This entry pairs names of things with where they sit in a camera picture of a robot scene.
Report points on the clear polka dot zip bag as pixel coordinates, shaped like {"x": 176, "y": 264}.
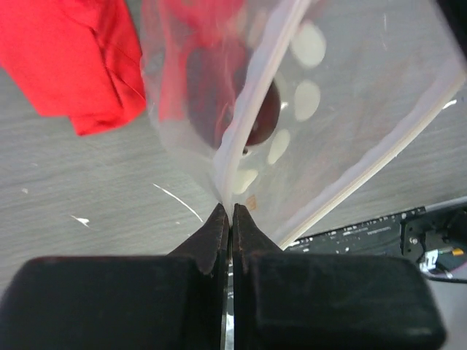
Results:
{"x": 358, "y": 81}

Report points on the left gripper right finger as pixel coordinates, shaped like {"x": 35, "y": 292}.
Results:
{"x": 326, "y": 301}

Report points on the dark red apple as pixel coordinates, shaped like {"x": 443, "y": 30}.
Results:
{"x": 214, "y": 81}

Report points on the red cloth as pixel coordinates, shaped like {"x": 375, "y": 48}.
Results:
{"x": 75, "y": 59}

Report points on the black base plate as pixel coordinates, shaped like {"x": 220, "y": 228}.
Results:
{"x": 405, "y": 234}

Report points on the red pepper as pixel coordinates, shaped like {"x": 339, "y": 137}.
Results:
{"x": 186, "y": 26}

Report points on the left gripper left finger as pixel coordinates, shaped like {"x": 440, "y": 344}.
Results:
{"x": 172, "y": 301}

